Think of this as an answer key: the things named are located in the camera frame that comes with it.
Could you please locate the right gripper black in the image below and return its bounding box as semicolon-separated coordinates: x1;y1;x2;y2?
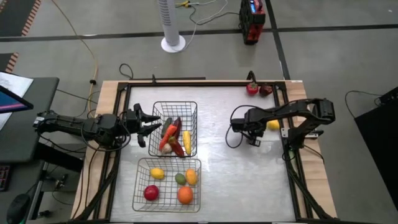
230;117;266;148

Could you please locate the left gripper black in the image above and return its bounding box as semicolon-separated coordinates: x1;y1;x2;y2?
125;103;163;149

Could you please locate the green cucumber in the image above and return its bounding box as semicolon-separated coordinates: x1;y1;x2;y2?
160;116;173;138

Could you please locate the orange carrot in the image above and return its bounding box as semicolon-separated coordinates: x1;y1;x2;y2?
159;124;178;151

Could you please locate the yellow lemon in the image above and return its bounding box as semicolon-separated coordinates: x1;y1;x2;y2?
149;167;165;180
266;119;281;131

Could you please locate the purple eggplant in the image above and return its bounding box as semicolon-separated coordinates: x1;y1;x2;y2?
172;116;182;139

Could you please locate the red chili pepper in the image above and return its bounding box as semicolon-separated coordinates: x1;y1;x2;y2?
167;136;186;157

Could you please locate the yellow corn cob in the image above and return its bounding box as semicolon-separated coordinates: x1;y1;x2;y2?
182;130;193;156

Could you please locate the dark red pomegranate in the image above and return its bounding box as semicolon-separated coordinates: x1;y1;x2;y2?
259;83;274;97

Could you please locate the yellow-orange mango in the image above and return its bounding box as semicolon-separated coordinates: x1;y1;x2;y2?
185;168;199;186

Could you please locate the red apple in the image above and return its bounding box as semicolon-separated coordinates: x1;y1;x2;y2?
143;184;160;202

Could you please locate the orange fruit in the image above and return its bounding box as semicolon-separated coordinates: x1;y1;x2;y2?
177;185;195;205

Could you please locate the white tower fan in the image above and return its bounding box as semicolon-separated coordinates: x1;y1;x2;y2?
156;0;187;54

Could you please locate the red black power unit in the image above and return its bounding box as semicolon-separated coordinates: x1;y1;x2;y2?
239;0;266;45

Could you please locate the dark grey desk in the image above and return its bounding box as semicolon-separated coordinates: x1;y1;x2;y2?
0;77;60;165

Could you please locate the black cabinet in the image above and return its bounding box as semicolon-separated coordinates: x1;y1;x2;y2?
354;86;398;210

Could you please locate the open laptop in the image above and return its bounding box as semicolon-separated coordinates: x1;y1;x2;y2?
0;85;34;114

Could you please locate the white paper sheet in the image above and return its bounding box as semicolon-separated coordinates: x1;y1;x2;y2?
0;71;34;131

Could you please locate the black keyboard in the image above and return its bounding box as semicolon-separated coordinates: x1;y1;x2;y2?
0;164;12;192

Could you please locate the black computer mouse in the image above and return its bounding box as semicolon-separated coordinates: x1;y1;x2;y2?
6;193;32;224

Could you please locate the small metal wire basket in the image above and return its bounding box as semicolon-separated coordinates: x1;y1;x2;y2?
148;100;198;158

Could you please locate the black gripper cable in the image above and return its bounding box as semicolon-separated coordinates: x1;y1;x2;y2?
224;105;250;149

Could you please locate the black cable loop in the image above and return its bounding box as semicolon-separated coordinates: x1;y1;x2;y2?
119;63;135;80

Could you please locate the large metal wire basket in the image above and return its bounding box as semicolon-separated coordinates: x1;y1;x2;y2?
131;157;203;213

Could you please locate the black aluminium table frame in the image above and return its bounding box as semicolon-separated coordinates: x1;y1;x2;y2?
73;78;339;224

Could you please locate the yellow floor cable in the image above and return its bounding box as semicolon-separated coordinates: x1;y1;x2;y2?
50;0;100;116

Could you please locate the thin black floor cable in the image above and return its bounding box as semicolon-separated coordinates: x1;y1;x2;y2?
344;90;384;119

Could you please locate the white floor cable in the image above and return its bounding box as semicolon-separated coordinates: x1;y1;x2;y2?
173;0;229;53

